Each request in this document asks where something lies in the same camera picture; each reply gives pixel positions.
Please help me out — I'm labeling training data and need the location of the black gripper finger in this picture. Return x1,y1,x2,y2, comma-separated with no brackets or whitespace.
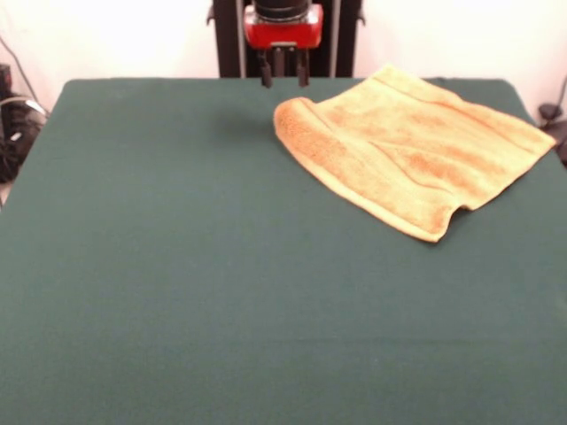
259,47,274,89
297,46,310,88

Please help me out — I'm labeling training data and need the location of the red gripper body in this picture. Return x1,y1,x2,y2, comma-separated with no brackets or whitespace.
245,4,324,50

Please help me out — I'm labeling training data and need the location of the tan terry towel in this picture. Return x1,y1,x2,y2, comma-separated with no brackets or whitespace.
273,63,557,243

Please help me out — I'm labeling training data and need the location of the dark green table cloth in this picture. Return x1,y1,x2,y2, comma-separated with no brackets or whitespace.
0,77,567,425

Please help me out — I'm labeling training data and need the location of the black floor equipment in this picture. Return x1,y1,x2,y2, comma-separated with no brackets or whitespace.
0,63,48,183
538,102,567,167

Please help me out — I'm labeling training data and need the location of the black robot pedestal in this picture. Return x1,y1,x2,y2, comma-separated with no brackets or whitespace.
204,0,367,80

